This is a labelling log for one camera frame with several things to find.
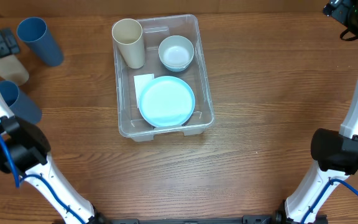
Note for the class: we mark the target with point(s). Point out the blue cup bottom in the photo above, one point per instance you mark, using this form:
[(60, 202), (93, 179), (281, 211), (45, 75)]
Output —
[(19, 103)]

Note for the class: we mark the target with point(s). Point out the grey bowl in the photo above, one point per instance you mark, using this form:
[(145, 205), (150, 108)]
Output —
[(176, 51)]

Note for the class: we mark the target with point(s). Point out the light blue plate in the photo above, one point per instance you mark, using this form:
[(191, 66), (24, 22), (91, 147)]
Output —
[(167, 101)]

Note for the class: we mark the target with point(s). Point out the blue cup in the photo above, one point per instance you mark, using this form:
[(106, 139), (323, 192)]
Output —
[(34, 32), (19, 103)]

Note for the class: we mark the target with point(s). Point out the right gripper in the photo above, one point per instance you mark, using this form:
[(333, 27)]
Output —
[(335, 9)]

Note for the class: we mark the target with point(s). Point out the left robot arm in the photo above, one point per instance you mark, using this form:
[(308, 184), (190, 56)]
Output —
[(25, 153)]

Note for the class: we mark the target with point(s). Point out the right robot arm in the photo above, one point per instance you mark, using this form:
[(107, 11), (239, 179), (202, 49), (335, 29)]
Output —
[(334, 153)]

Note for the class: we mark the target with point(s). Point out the cream cup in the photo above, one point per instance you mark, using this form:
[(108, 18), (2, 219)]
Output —
[(13, 70), (128, 36)]

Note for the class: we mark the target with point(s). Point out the light blue bowl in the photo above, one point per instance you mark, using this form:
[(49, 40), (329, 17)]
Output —
[(175, 69)]

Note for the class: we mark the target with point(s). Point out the blue cup top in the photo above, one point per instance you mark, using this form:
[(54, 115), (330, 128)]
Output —
[(34, 32)]

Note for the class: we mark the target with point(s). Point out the white label in bin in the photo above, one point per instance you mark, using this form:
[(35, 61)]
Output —
[(140, 82)]

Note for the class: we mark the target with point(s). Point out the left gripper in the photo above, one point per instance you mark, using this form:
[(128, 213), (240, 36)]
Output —
[(2, 46)]

